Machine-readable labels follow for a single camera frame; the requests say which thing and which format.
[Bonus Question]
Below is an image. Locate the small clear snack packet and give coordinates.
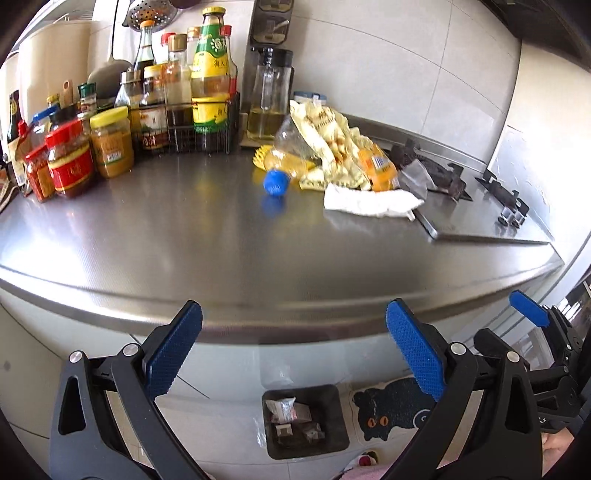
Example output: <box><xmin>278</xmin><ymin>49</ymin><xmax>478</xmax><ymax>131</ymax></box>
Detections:
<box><xmin>264</xmin><ymin>397</ymin><xmax>311</xmax><ymax>425</ymax></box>

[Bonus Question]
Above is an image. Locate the white tissue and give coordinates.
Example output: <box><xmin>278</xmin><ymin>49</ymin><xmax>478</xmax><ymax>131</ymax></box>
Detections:
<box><xmin>324</xmin><ymin>184</ymin><xmax>424</xmax><ymax>221</ymax></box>

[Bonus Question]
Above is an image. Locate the clear plastic bag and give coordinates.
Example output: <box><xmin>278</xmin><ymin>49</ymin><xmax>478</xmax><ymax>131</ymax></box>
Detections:
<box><xmin>399</xmin><ymin>159</ymin><xmax>436</xmax><ymax>200</ymax></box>

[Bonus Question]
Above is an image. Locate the orange snack bag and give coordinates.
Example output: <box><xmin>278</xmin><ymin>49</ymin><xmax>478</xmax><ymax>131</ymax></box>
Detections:
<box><xmin>358</xmin><ymin>144</ymin><xmax>398</xmax><ymax>192</ymax></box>

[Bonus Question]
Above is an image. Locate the yellow foam fruit net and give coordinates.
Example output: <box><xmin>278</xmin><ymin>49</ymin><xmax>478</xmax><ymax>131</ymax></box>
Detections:
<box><xmin>252</xmin><ymin>145</ymin><xmax>277</xmax><ymax>171</ymax></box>

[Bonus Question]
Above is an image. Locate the yellow printed wrapper paper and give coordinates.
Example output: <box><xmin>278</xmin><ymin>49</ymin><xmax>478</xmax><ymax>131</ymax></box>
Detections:
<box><xmin>290</xmin><ymin>100</ymin><xmax>378</xmax><ymax>191</ymax></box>

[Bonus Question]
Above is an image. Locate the plastic bottle blue cap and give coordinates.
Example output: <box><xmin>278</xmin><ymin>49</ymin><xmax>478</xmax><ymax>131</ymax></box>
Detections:
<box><xmin>263</xmin><ymin>115</ymin><xmax>322</xmax><ymax>197</ymax></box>

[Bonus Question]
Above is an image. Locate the black trash bin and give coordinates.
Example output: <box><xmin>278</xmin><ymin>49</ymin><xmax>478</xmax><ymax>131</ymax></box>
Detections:
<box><xmin>262</xmin><ymin>385</ymin><xmax>349</xmax><ymax>460</ymax></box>

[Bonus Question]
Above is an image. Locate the person right hand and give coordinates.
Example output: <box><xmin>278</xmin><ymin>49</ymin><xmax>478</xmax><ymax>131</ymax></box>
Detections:
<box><xmin>541</xmin><ymin>428</ymin><xmax>574</xmax><ymax>475</ymax></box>

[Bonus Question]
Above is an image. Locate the black cat floor mat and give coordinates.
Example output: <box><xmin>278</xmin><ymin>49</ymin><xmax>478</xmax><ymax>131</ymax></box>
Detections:
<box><xmin>351</xmin><ymin>377</ymin><xmax>436</xmax><ymax>442</ymax></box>

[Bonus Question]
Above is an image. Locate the right stove knob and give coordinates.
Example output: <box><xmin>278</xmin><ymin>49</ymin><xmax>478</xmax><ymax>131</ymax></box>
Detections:
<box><xmin>511</xmin><ymin>209</ymin><xmax>528</xmax><ymax>229</ymax></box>

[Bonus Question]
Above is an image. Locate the steel gas stove top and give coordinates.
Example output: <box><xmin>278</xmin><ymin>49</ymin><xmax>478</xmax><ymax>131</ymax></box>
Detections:
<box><xmin>415</xmin><ymin>158</ymin><xmax>551</xmax><ymax>245</ymax></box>

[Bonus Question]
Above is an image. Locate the left burner grate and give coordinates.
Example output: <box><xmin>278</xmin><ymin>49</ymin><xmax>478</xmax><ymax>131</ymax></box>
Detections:
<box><xmin>389</xmin><ymin>139</ymin><xmax>472</xmax><ymax>202</ymax></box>

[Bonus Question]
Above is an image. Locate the large red lid jar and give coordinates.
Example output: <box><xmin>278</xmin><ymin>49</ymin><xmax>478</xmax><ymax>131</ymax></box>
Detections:
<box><xmin>45</xmin><ymin>119</ymin><xmax>95</xmax><ymax>199</ymax></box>

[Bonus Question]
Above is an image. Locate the small red lid jar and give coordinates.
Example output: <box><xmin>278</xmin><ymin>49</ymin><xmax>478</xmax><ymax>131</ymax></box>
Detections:
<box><xmin>25</xmin><ymin>144</ymin><xmax>55</xmax><ymax>203</ymax></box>

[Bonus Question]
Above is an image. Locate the yellow lid sauce jar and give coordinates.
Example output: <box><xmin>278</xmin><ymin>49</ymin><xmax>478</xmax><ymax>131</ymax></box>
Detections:
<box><xmin>89</xmin><ymin>106</ymin><xmax>134</xmax><ymax>179</ymax></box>

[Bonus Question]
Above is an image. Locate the steel skimmer ladle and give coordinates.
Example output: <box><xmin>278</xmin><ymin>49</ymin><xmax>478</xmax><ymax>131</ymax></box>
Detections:
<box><xmin>87</xmin><ymin>1</ymin><xmax>177</xmax><ymax>100</ymax></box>

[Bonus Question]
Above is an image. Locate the green label seasoning bottle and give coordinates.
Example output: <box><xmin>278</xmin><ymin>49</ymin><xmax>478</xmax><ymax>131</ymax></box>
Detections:
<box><xmin>191</xmin><ymin>6</ymin><xmax>229</xmax><ymax>153</ymax></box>

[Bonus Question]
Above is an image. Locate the glass jar blue lid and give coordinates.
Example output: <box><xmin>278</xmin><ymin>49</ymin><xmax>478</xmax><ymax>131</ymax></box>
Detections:
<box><xmin>293</xmin><ymin>91</ymin><xmax>328</xmax><ymax>106</ymax></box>

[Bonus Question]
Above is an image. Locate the glass oil dispenser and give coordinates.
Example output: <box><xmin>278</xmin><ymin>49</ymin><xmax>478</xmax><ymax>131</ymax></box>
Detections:
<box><xmin>246</xmin><ymin>47</ymin><xmax>294</xmax><ymax>142</ymax></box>

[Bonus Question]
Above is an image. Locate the orange cap dark bottle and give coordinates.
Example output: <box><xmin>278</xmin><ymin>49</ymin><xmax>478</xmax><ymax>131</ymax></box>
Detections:
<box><xmin>133</xmin><ymin>20</ymin><xmax>155</xmax><ymax>74</ymax></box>

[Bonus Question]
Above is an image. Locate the red cap vinegar bottle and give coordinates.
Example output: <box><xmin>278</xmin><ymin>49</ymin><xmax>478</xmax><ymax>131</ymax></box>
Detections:
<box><xmin>221</xmin><ymin>25</ymin><xmax>238</xmax><ymax>98</ymax></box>

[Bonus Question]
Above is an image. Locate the black wire bottle rack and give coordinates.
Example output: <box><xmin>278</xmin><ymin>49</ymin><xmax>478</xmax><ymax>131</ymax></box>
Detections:
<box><xmin>129</xmin><ymin>93</ymin><xmax>240</xmax><ymax>157</ymax></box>

